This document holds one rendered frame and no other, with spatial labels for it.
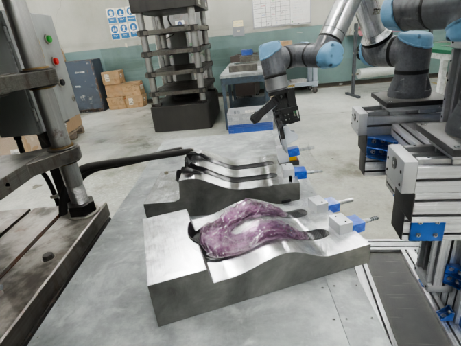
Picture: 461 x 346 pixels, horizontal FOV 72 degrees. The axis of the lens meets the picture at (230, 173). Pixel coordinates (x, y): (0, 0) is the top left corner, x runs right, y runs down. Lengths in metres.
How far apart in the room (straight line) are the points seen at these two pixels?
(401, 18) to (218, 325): 0.69
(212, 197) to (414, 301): 1.03
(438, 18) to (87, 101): 7.63
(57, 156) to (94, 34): 7.19
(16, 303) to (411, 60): 1.43
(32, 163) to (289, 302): 0.83
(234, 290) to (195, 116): 4.44
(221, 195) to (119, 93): 6.89
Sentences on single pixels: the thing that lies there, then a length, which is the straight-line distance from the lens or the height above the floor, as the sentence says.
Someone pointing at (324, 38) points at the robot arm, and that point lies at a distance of 1.07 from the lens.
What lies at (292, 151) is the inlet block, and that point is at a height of 0.93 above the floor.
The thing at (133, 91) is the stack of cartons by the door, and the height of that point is 0.36.
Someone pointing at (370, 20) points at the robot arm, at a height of 1.32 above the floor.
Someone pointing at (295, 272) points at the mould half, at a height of 0.84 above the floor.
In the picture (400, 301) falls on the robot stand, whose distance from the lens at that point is 1.64.
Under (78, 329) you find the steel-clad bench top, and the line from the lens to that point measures 0.81.
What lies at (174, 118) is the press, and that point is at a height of 0.21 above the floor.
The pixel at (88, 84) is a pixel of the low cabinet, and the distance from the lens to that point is 7.91.
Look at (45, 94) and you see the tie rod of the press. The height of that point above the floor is 1.22.
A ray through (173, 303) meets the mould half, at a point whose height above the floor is 0.85.
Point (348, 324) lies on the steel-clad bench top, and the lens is 0.71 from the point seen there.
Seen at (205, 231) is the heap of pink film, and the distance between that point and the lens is 0.80.
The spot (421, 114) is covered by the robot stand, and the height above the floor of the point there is 0.97.
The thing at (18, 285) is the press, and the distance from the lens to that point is 1.04.
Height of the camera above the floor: 1.33
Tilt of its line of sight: 24 degrees down
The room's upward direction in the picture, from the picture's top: 6 degrees counter-clockwise
